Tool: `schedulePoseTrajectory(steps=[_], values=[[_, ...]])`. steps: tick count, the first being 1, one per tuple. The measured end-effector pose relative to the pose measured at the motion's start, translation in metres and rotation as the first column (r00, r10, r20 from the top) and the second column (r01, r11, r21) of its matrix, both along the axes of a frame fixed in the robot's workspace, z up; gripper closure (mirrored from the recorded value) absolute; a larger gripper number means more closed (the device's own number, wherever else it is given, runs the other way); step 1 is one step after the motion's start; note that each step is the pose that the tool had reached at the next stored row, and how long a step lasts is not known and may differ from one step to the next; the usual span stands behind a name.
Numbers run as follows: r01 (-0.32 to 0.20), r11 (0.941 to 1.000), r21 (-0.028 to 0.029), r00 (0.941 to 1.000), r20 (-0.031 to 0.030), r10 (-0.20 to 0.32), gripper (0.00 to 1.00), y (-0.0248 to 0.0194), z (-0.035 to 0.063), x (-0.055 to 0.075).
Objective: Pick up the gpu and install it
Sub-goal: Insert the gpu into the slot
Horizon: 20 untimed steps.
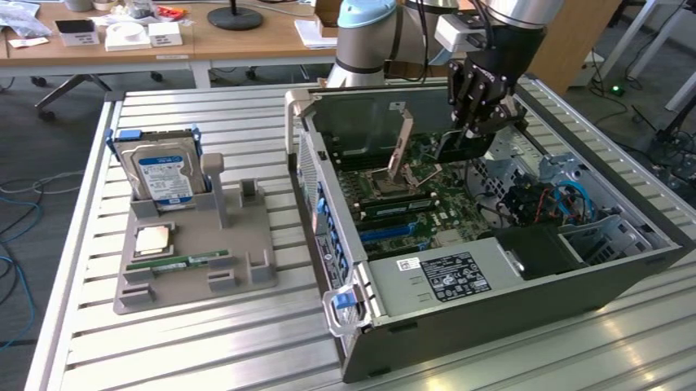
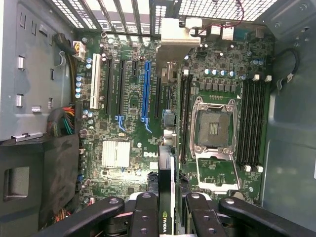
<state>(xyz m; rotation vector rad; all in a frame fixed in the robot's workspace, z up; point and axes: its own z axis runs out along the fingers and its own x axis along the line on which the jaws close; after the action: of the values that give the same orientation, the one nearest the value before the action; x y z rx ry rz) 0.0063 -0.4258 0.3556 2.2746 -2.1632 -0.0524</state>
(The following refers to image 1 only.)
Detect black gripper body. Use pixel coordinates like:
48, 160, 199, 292
450, 18, 546, 103

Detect black graphics card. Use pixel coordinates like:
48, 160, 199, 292
386, 106, 494, 187

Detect metal drive cage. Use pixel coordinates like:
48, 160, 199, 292
470, 121, 551, 192

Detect wooden cabinet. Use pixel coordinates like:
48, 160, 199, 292
521, 0, 624, 93

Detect metal socket cover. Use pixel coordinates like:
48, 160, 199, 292
401, 162, 442, 189

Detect green motherboard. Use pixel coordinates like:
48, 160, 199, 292
325, 134, 524, 261

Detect CPU socket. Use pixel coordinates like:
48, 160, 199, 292
369, 166, 414, 200

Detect stack of white papers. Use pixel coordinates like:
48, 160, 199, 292
294, 18, 339, 49

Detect brown cardboard box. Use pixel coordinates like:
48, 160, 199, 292
314, 0, 342, 28

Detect metal disk bay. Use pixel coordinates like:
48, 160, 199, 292
557, 215, 653, 266

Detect blue expansion slot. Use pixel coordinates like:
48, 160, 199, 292
358, 222, 420, 244

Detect grey power supply unit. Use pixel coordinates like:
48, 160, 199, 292
369, 238, 526, 319

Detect black lamp base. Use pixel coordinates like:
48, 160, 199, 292
207, 0, 263, 30

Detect open grey PC case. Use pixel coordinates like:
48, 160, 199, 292
285, 72, 684, 384

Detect blue case latch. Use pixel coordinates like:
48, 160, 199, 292
330, 292, 353, 321

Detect plain white box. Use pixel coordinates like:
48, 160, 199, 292
147, 21, 182, 48

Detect hard disk in blue caddy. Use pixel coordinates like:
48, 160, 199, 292
103, 128, 203, 213

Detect grey parts rack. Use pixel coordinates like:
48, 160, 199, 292
112, 152, 279, 317

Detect white box with tape roll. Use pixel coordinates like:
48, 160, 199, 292
103, 22, 152, 52

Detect green RAM stick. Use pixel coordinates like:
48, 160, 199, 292
124, 250, 230, 273

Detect copper-topped CPU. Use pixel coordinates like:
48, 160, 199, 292
132, 226, 170, 257

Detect wooden desk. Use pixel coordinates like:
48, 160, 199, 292
0, 0, 436, 78

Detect white box with black top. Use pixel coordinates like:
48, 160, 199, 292
56, 19, 100, 46

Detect black chair base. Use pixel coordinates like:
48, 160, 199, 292
32, 72, 114, 121

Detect clear plastic bag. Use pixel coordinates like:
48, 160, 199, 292
0, 2, 54, 37

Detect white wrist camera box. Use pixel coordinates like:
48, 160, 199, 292
433, 15, 489, 53

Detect red wire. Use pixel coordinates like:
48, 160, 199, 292
536, 185, 561, 223

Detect blue wire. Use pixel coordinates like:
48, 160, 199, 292
559, 178, 600, 223

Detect black plastic duct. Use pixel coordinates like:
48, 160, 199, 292
494, 226, 588, 280

